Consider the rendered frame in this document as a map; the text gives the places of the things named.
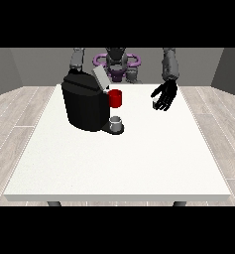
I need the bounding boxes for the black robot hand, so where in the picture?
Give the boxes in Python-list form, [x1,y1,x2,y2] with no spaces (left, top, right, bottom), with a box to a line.
[150,78,178,112]

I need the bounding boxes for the red pod holder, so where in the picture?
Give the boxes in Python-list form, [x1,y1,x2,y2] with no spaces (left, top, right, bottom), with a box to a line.
[108,88,123,109]

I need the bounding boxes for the pale grey machine lid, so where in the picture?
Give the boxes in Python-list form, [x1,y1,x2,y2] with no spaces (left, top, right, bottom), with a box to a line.
[91,64,111,90]

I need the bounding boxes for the black coffee machine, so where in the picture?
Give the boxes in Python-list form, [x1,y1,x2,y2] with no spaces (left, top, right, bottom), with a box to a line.
[60,70,125,136]

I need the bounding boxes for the grey robot trunk purple rings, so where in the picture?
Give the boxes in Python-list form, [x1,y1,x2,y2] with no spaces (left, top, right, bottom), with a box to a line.
[92,48,144,84]

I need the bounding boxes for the small grey cup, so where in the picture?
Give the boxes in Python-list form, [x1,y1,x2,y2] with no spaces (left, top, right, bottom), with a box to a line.
[109,115,124,132]

